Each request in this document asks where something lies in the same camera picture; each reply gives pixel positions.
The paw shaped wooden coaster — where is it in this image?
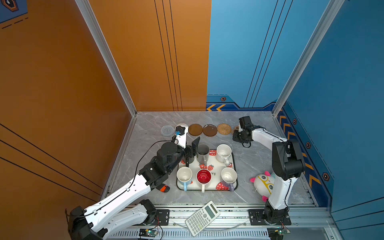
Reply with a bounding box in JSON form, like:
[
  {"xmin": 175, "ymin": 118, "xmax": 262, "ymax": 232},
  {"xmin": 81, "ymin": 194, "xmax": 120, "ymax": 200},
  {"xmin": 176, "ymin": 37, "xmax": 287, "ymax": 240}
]
[{"xmin": 232, "ymin": 126, "xmax": 240, "ymax": 134}]

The plain brown wooden coaster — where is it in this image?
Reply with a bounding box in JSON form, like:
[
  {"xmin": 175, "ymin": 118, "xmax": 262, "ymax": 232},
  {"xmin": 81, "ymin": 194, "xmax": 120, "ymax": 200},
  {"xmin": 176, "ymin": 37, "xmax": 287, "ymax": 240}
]
[{"xmin": 189, "ymin": 124, "xmax": 203, "ymax": 136}]

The dark brown scratched coaster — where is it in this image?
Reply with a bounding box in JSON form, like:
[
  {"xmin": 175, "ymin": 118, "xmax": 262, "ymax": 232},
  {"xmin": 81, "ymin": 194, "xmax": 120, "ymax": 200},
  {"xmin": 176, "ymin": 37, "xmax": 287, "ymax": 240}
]
[{"xmin": 203, "ymin": 124, "xmax": 218, "ymax": 137}]

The woven rattan coaster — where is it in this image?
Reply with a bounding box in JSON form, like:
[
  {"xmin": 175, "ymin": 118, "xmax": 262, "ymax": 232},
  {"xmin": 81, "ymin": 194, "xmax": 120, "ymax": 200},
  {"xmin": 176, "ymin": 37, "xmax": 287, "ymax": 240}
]
[{"xmin": 217, "ymin": 123, "xmax": 232, "ymax": 135}]

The grey blue woven coaster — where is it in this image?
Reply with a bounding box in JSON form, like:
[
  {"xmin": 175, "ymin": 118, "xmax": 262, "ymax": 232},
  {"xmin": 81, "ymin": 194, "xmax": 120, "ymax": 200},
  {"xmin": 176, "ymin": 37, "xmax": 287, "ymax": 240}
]
[{"xmin": 160, "ymin": 125, "xmax": 175, "ymax": 137}]

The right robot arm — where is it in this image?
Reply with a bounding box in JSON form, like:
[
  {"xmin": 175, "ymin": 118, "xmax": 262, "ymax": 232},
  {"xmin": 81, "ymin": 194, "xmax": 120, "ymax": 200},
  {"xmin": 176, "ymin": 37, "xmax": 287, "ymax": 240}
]
[{"xmin": 233, "ymin": 128, "xmax": 305, "ymax": 225}]

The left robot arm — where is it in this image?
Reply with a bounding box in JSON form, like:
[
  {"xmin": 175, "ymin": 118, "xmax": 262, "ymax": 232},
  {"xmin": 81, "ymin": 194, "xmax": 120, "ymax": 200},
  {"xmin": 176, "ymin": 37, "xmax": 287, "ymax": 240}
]
[{"xmin": 67, "ymin": 136, "xmax": 200, "ymax": 240}]

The grey metal mug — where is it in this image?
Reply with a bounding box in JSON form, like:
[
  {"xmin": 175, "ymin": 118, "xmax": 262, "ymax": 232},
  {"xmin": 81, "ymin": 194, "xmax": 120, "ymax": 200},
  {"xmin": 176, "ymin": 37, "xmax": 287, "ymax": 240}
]
[{"xmin": 197, "ymin": 144, "xmax": 210, "ymax": 166}]

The white speckled mug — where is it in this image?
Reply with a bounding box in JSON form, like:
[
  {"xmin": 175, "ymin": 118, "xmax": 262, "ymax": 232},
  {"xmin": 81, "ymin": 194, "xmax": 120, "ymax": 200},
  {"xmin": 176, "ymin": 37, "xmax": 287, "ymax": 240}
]
[{"xmin": 216, "ymin": 144, "xmax": 232, "ymax": 166}]

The strawberry print serving tray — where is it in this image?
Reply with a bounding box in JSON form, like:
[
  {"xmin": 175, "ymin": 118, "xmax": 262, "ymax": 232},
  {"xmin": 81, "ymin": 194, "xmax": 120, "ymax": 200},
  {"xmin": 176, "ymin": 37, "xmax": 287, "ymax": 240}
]
[{"xmin": 186, "ymin": 149, "xmax": 238, "ymax": 192}]

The red interior mug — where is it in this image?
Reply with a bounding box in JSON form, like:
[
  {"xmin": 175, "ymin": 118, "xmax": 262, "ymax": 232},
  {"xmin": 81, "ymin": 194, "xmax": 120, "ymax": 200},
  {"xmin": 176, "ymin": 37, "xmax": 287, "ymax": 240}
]
[{"xmin": 197, "ymin": 169, "xmax": 212, "ymax": 193}]

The black orange tool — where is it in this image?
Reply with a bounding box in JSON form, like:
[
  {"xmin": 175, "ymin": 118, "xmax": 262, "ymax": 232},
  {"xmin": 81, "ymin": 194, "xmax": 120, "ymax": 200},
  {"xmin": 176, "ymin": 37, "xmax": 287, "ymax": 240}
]
[{"xmin": 157, "ymin": 184, "xmax": 170, "ymax": 193}]

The white unicorn plush toy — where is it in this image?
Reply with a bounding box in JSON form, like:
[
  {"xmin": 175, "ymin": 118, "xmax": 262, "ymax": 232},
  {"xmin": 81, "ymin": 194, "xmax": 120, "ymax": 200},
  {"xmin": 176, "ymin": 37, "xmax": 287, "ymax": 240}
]
[{"xmin": 250, "ymin": 171, "xmax": 276, "ymax": 202}]

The white scientific calculator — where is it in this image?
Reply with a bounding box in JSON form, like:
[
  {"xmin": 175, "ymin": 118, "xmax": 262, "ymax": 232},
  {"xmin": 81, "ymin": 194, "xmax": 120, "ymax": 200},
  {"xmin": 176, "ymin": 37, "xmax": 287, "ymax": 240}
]
[{"xmin": 185, "ymin": 201, "xmax": 221, "ymax": 237}]

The left circuit board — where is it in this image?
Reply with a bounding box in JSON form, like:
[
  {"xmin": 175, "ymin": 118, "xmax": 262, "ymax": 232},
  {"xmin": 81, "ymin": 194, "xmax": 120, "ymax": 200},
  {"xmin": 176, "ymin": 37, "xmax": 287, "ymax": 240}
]
[{"xmin": 138, "ymin": 229, "xmax": 160, "ymax": 240}]

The circuit board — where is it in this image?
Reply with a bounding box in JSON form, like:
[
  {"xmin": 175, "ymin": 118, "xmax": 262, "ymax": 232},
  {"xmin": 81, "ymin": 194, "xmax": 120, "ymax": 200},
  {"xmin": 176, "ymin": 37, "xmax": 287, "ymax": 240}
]
[
  {"xmin": 267, "ymin": 228, "xmax": 291, "ymax": 240},
  {"xmin": 138, "ymin": 229, "xmax": 160, "ymax": 240}
]

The right circuit board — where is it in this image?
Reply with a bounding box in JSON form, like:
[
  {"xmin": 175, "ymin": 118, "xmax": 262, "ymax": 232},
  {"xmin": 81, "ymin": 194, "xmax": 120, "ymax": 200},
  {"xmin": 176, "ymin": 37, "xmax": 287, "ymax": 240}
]
[{"xmin": 267, "ymin": 228, "xmax": 291, "ymax": 240}]

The white mug blue handle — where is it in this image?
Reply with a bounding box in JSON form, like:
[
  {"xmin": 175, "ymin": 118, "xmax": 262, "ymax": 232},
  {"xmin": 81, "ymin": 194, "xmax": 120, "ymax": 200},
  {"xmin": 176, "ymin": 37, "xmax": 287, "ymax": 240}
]
[{"xmin": 177, "ymin": 167, "xmax": 193, "ymax": 191}]

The white mug purple handle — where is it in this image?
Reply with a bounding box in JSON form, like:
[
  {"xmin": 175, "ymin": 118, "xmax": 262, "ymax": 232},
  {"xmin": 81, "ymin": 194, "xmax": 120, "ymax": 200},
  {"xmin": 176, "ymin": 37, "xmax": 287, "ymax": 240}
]
[{"xmin": 221, "ymin": 167, "xmax": 238, "ymax": 192}]

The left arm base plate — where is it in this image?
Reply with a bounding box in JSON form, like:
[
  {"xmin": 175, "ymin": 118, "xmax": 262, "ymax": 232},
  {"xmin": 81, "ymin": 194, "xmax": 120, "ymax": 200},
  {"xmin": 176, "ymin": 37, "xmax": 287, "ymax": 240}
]
[{"xmin": 141, "ymin": 209, "xmax": 170, "ymax": 226}]

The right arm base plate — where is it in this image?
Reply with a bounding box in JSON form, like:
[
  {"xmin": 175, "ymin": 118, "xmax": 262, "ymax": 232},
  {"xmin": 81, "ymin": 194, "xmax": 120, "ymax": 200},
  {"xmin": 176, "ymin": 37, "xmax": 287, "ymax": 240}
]
[{"xmin": 248, "ymin": 208, "xmax": 292, "ymax": 226}]

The aluminium front rail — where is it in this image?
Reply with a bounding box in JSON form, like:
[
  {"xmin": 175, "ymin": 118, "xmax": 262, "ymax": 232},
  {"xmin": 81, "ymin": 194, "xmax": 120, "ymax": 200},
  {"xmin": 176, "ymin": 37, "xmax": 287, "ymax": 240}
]
[{"xmin": 80, "ymin": 203, "xmax": 343, "ymax": 240}]

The right aluminium corner post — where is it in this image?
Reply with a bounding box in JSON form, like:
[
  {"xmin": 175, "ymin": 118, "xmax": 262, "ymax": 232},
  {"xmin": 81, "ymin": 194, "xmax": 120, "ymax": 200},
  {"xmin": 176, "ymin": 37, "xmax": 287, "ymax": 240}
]
[{"xmin": 272, "ymin": 0, "xmax": 345, "ymax": 117}]

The aluminium corner post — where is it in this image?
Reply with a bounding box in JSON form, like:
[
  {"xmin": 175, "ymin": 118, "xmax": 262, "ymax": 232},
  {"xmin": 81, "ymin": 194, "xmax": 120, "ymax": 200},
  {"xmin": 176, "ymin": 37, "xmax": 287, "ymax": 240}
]
[
  {"xmin": 272, "ymin": 0, "xmax": 345, "ymax": 117},
  {"xmin": 75, "ymin": 0, "xmax": 137, "ymax": 117}
]

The left aluminium corner post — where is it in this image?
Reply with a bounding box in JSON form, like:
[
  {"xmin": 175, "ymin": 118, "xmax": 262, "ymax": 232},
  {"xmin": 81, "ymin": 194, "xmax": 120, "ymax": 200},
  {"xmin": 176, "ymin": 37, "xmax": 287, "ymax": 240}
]
[{"xmin": 75, "ymin": 0, "xmax": 137, "ymax": 117}]

